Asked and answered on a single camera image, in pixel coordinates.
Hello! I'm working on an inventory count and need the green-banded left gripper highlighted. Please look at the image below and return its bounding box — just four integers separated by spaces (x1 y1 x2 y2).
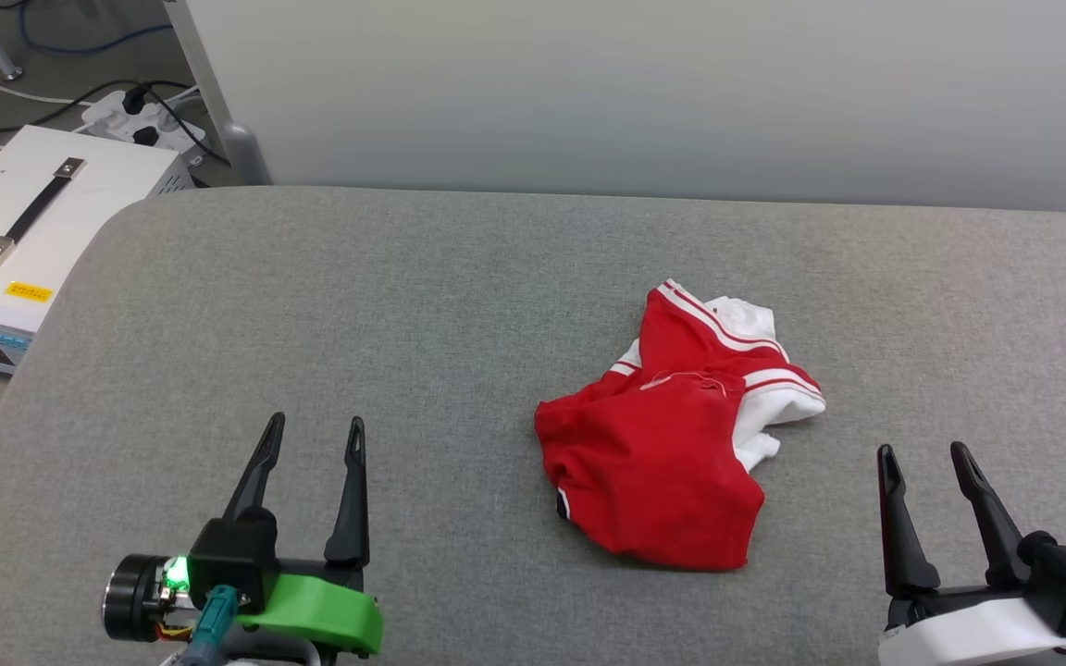
104 412 385 660

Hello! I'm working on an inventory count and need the black strap handle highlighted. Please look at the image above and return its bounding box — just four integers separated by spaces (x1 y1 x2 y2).
0 157 88 269

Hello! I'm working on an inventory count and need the grey fabric sofa cushion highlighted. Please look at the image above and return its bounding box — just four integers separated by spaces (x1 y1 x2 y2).
0 185 1066 666

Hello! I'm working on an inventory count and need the long black power cable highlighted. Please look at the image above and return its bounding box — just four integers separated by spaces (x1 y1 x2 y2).
0 81 138 132

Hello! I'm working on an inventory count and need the teal left cable connector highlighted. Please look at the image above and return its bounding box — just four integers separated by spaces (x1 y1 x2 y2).
180 585 240 666

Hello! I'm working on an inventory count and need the blue cable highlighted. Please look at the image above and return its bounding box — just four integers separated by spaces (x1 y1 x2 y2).
18 0 175 55

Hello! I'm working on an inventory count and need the grey partition post with foot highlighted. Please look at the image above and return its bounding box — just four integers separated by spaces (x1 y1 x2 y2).
163 0 272 186

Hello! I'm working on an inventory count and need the white equipment box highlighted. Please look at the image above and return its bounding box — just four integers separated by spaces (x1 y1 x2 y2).
0 125 196 376

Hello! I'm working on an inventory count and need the red basketball jersey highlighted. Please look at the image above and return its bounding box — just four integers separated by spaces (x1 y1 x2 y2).
534 278 827 572

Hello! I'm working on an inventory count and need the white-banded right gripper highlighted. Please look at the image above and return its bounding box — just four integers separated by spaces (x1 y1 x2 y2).
876 441 1066 666

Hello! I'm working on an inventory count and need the short black power cable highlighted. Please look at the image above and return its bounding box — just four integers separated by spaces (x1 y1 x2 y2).
140 85 233 167

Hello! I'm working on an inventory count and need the white power strip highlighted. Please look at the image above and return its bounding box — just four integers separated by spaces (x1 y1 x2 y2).
80 85 210 167

